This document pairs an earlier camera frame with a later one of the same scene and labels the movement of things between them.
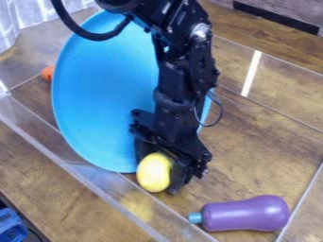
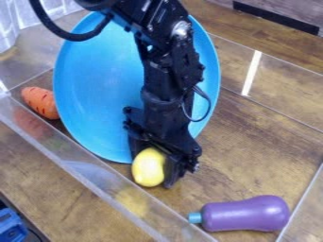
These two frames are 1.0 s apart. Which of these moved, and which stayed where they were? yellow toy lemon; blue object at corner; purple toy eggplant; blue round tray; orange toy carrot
Moved: orange toy carrot; yellow toy lemon
Stayed: purple toy eggplant; blue object at corner; blue round tray
